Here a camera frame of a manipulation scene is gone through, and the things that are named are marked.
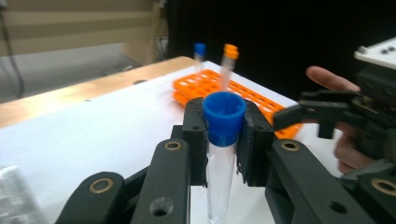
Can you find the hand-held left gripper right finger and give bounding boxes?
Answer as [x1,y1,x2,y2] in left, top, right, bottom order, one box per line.
[235,99,277,189]

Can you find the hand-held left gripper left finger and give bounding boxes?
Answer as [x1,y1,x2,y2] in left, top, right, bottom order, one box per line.
[171,96,208,189]

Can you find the blue-capped clear tube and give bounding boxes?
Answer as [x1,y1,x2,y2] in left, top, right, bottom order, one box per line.
[203,91,248,224]
[193,42,207,73]

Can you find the orange plastic tube rack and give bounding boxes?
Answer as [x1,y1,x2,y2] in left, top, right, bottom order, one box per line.
[172,68,304,140]

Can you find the orange-capped clear tube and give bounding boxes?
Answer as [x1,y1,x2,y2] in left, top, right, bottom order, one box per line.
[219,43,240,93]

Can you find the silver metal tube rack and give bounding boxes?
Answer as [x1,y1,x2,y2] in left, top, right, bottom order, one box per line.
[0,164,43,224]

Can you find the black curtain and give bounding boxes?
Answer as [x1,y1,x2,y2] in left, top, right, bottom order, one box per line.
[167,0,396,101]

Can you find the white board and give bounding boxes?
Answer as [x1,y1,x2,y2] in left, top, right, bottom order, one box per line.
[0,60,344,224]

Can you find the wooden table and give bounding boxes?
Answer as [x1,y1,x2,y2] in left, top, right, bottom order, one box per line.
[0,55,200,130]

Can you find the black hanging cable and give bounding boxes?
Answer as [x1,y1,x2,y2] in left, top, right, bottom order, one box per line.
[0,12,26,93]

